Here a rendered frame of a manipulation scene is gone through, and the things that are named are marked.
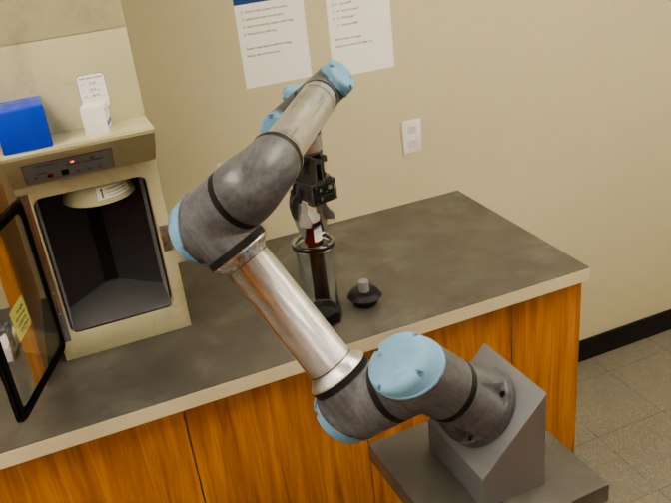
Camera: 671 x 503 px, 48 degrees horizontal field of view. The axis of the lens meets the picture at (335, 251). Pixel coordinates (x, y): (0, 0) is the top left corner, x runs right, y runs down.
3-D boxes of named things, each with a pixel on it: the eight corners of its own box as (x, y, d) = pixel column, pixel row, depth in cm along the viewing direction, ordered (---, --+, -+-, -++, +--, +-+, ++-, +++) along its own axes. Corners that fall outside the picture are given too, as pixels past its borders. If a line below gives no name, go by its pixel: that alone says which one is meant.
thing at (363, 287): (366, 290, 207) (364, 268, 204) (389, 301, 200) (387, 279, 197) (340, 302, 202) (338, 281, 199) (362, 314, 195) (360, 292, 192)
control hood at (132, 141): (11, 187, 169) (-2, 144, 165) (155, 156, 179) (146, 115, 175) (12, 203, 160) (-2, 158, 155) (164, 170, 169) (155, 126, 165)
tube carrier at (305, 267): (327, 299, 202) (317, 227, 193) (351, 313, 194) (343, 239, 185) (294, 315, 196) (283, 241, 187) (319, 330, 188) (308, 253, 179)
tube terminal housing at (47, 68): (59, 317, 211) (-27, 36, 178) (173, 286, 221) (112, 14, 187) (66, 361, 190) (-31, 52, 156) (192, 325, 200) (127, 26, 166)
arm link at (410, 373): (477, 405, 124) (423, 376, 117) (415, 433, 131) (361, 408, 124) (468, 344, 132) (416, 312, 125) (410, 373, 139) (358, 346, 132)
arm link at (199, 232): (405, 435, 127) (199, 178, 121) (342, 464, 135) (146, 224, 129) (425, 394, 137) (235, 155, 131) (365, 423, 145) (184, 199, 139)
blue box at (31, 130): (3, 144, 165) (-9, 104, 161) (51, 135, 168) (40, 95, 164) (4, 156, 156) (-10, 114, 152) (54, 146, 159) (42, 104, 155)
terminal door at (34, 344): (66, 346, 186) (20, 197, 169) (22, 426, 159) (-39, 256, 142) (63, 347, 186) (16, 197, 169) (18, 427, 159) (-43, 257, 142)
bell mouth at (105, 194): (60, 191, 192) (54, 171, 190) (129, 176, 198) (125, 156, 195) (65, 214, 177) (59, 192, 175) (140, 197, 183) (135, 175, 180)
